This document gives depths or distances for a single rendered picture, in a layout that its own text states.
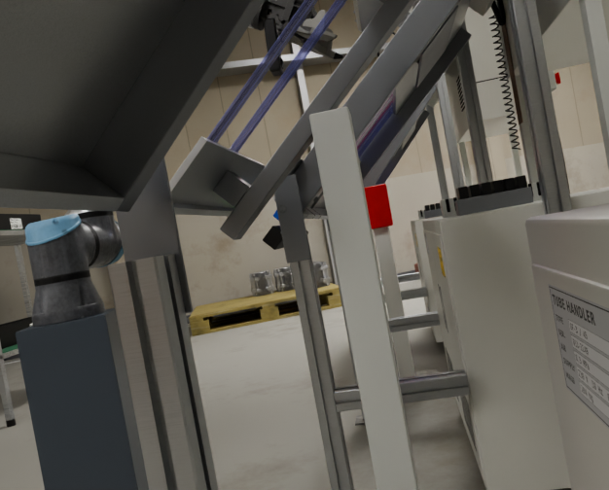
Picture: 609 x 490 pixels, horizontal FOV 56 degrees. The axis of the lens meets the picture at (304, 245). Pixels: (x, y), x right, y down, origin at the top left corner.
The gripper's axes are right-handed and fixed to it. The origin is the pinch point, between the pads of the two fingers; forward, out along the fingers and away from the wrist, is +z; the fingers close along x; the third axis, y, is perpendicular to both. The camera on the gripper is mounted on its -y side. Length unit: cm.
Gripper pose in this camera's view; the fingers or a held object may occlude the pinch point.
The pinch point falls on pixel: (339, 51)
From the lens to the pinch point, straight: 131.1
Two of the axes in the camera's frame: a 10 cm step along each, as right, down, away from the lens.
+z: 9.2, 3.7, -1.3
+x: 1.5, -0.4, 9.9
